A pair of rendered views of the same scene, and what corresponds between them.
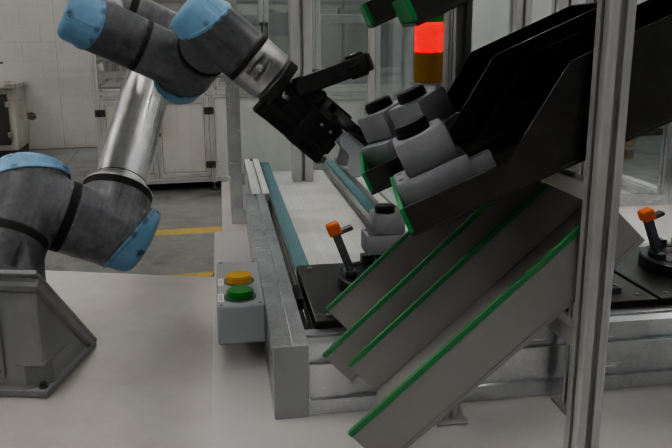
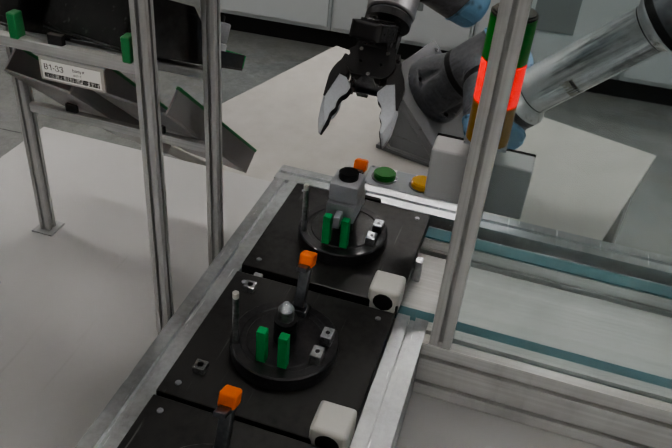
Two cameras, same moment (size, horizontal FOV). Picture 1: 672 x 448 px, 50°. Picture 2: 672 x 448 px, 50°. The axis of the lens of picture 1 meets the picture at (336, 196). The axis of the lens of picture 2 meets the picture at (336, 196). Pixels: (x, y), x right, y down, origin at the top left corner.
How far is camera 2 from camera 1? 1.68 m
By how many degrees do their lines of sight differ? 102
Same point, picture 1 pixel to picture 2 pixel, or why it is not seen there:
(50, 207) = (466, 64)
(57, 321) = (404, 119)
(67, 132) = not seen: outside the picture
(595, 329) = (21, 95)
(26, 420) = (354, 139)
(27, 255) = (432, 77)
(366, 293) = (238, 151)
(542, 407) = not seen: hidden behind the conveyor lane
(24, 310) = not seen: hidden behind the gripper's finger
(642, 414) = (117, 374)
